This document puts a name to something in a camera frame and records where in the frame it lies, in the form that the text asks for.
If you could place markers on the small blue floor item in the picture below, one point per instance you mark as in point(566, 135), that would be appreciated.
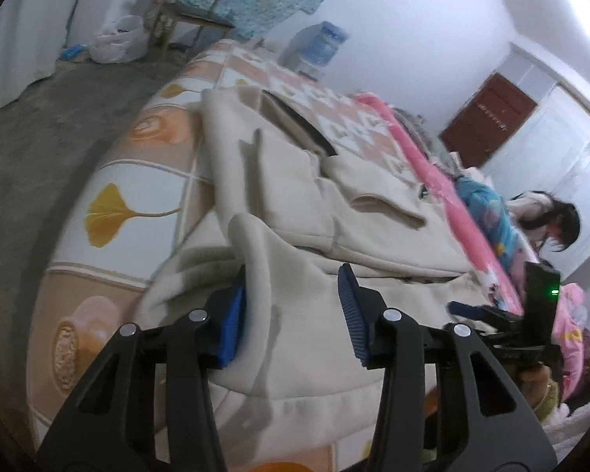
point(73, 52)

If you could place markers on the wooden chair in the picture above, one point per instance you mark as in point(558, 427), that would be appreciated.
point(191, 10)

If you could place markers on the white plastic bag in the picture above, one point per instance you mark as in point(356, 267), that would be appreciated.
point(120, 42)

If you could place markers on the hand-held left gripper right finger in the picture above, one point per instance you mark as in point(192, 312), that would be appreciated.
point(354, 314)

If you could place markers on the blue water bottle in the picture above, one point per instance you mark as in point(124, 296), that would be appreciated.
point(324, 42)

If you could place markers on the pink floral blanket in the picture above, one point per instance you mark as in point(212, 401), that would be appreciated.
point(442, 191)

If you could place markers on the pink printed cloth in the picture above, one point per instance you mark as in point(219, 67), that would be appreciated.
point(573, 314)

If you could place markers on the blue floral cloth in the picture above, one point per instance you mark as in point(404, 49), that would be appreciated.
point(486, 211)

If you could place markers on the tile patterned bed sheet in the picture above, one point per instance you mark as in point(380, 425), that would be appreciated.
point(113, 172)

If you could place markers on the person's right hand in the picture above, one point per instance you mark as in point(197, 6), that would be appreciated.
point(536, 381)

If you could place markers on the brown wooden door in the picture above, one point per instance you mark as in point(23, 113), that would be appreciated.
point(486, 118)

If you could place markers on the white curtain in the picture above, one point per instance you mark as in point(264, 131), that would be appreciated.
point(24, 34)

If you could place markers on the cream zip jacket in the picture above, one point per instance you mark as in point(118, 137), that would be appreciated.
point(300, 196)

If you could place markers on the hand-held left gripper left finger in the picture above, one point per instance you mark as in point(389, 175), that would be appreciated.
point(231, 329)

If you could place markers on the green fringed pillow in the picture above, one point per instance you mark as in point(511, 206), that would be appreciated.
point(415, 120)

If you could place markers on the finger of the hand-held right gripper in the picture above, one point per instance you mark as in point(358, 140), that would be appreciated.
point(472, 312)

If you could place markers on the white water dispenser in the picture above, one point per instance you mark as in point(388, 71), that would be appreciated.
point(309, 68)

